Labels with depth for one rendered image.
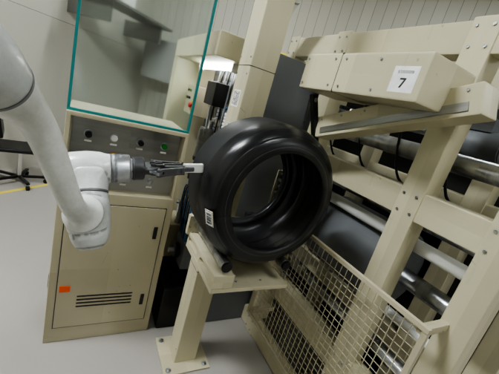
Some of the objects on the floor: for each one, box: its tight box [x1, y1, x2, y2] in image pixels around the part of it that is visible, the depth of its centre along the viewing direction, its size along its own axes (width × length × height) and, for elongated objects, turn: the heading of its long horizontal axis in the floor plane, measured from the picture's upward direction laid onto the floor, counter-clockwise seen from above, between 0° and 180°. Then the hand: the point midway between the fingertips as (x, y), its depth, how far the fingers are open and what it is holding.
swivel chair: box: [0, 118, 48, 191], centre depth 318 cm, size 53×53×83 cm
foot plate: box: [155, 335, 209, 374], centre depth 177 cm, size 27×27×2 cm
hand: (193, 168), depth 103 cm, fingers closed
